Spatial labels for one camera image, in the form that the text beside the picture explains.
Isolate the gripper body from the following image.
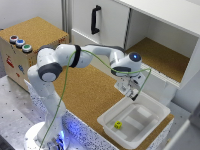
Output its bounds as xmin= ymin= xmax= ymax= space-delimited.
xmin=113 ymin=73 xmax=145 ymax=101

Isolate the yellow block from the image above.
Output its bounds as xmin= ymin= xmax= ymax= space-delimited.
xmin=113 ymin=121 xmax=123 ymax=130

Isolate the white plastic box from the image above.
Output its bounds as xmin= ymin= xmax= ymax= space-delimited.
xmin=96 ymin=92 xmax=172 ymax=149

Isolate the white cabinet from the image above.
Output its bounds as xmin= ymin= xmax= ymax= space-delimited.
xmin=67 ymin=0 xmax=200 ymax=107

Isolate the white sliding door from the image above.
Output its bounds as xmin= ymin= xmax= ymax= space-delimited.
xmin=70 ymin=0 xmax=131 ymax=51

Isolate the green button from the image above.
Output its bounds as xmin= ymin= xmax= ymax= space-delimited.
xmin=21 ymin=43 xmax=34 ymax=54

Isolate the wooden drawer box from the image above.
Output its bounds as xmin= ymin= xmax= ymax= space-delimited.
xmin=0 ymin=16 xmax=71 ymax=92

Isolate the blue button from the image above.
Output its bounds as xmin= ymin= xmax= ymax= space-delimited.
xmin=15 ymin=38 xmax=26 ymax=49

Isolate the red button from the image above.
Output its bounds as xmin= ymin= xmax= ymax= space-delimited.
xmin=9 ymin=35 xmax=19 ymax=45

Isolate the green cable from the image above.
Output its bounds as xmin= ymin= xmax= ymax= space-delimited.
xmin=38 ymin=49 xmax=152 ymax=150

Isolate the black door handle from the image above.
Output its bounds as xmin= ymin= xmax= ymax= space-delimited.
xmin=90 ymin=4 xmax=102 ymax=36

